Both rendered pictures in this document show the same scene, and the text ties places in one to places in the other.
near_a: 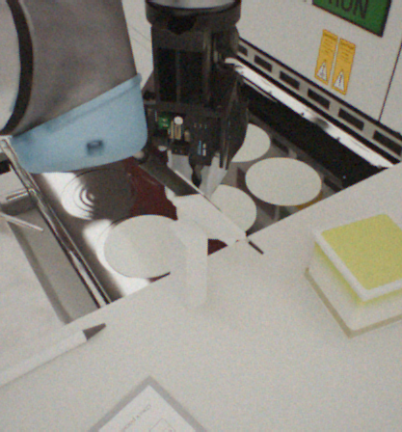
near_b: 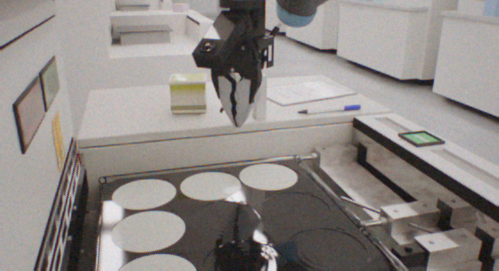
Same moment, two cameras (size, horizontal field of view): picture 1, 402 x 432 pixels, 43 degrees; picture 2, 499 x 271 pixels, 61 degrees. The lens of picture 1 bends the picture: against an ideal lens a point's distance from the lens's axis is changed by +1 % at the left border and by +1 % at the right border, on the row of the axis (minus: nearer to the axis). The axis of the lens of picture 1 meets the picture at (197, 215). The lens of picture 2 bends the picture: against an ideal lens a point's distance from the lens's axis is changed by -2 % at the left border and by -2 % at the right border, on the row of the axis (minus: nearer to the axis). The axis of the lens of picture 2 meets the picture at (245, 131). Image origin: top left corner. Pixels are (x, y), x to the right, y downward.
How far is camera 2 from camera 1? 108 cm
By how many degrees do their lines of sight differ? 114
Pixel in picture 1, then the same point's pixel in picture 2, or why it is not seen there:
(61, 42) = not seen: outside the picture
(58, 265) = not seen: hidden behind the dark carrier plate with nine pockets
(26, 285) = (347, 185)
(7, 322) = (354, 175)
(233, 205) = (196, 185)
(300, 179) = (131, 191)
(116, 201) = (283, 201)
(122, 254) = (284, 174)
